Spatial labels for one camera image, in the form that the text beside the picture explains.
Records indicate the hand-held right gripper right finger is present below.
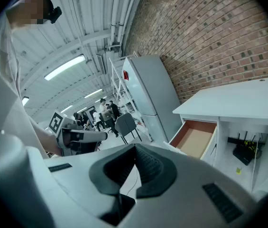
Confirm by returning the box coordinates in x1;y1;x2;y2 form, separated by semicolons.
135;143;178;199

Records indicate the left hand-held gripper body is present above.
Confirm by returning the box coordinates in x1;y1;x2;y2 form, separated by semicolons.
48;110;109;157

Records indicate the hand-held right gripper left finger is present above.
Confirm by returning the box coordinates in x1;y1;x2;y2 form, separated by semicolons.
88;143;137;196

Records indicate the person's left forearm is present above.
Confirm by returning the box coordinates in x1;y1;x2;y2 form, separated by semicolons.
32;120;63;157

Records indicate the grey upholstered chair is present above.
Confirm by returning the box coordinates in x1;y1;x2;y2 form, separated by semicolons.
114;113;143;145

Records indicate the white shelving rack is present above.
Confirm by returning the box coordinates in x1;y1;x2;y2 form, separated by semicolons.
109;57;153;142

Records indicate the grey refrigerator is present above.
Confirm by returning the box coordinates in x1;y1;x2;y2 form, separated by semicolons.
121;55;184;143

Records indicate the black router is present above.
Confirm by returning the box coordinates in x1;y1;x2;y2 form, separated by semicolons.
227;131;267;166

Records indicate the white desk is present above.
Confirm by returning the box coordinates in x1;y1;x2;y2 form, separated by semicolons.
173;75;268;199

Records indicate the thin white cable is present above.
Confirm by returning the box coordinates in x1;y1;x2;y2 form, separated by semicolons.
251;148;259;192

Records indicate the black head-worn camera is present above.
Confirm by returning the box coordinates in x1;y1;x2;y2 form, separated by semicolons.
44;5;63;25

